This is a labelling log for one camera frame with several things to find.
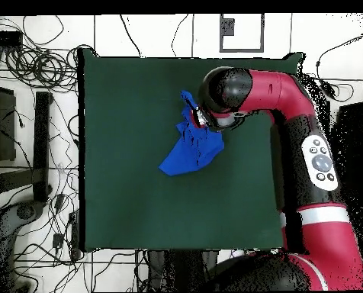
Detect black stand frame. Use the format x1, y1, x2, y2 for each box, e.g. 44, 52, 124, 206
0, 91, 53, 203

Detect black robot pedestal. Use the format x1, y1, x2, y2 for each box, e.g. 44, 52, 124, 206
146, 249, 219, 292

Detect coiled black cables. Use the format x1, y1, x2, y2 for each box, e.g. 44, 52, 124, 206
4, 44, 79, 93

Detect dark green tablecloth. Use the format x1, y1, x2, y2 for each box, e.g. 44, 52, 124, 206
77, 47, 306, 253

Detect black flat device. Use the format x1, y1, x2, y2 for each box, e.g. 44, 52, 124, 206
0, 31, 24, 48

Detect grey caster stand base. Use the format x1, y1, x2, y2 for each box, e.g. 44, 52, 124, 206
0, 199, 47, 292

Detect blue shirt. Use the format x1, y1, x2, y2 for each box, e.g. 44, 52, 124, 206
158, 90, 226, 177

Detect black box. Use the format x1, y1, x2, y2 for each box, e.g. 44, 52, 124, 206
336, 102, 363, 184
0, 84, 17, 163

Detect black power strip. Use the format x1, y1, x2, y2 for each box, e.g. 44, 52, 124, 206
67, 210, 82, 260

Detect black power adapter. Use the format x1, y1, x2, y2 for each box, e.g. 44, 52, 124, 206
319, 78, 337, 100

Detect grey square frame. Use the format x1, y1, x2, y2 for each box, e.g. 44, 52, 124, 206
219, 13, 265, 53

